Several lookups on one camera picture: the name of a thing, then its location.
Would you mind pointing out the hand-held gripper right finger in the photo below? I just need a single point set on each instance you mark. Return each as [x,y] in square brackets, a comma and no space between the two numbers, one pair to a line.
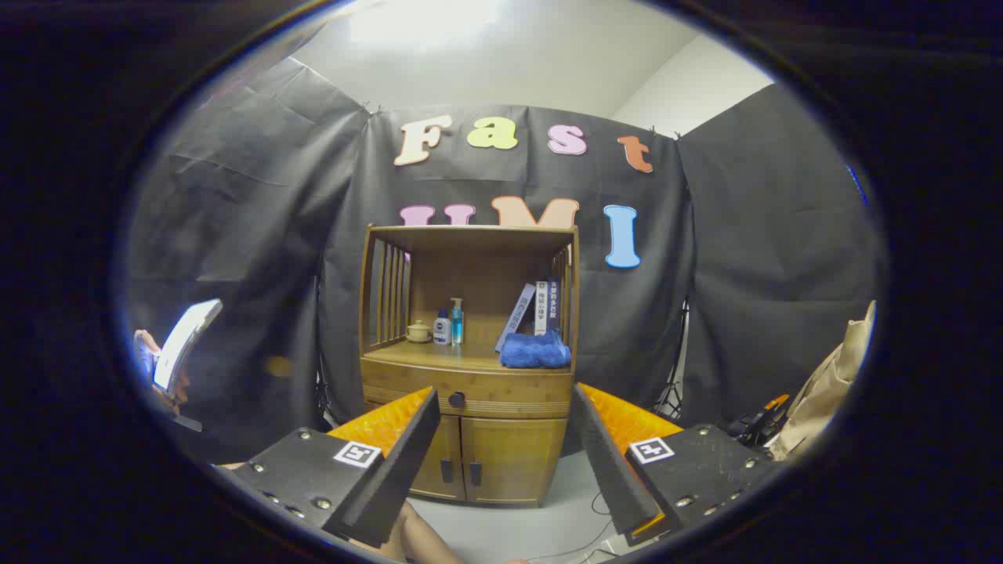
[607,462]

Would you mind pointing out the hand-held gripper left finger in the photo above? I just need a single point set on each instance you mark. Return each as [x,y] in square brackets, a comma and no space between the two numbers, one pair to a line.
[407,462]

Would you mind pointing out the wooden drawer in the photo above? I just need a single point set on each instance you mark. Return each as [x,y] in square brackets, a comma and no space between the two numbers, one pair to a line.
[513,395]

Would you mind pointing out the wooden cabinet door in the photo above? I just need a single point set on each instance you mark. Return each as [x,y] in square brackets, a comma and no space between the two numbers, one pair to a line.
[443,439]
[517,458]

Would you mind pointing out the black drawer knob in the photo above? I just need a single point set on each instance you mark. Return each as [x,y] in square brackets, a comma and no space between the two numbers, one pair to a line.
[457,399]

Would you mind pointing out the wooden countertop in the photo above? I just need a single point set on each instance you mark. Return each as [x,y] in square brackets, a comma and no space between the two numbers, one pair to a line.
[462,357]

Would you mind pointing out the wooden cabinet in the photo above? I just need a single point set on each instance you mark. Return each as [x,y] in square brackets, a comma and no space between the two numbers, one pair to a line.
[486,270]

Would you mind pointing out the person's leg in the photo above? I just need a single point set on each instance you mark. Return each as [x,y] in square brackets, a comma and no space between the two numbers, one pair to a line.
[419,536]

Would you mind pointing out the black tripod stand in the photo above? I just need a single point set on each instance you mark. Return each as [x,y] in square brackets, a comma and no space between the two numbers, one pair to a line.
[674,384]

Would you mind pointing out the beige lidded teacup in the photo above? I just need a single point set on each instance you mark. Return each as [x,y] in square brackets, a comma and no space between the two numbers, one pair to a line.
[419,332]

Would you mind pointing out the blue folded towel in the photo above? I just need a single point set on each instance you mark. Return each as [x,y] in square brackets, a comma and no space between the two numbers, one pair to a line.
[535,351]

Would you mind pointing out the white lotion bottle blue cap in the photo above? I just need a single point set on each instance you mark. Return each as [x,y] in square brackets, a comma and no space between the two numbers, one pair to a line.
[442,330]

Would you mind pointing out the blue pump bottle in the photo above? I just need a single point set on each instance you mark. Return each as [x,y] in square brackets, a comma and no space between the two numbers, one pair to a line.
[457,325]

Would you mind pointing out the black orange clamp tool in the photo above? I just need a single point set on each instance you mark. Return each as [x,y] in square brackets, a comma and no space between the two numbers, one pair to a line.
[756,423]

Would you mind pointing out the dark blue book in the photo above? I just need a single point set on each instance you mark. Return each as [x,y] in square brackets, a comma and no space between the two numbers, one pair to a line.
[554,305]

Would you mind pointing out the grey leaning book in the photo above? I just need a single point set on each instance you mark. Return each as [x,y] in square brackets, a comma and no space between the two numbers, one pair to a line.
[517,315]

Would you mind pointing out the black backdrop cloth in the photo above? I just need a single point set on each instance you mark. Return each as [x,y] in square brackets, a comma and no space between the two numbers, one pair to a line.
[744,274]

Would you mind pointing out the tan cloth bag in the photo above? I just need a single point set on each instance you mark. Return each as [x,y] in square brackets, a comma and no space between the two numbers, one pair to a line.
[831,384]

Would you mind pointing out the white tablet device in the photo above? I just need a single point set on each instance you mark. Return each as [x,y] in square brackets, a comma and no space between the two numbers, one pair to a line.
[184,341]

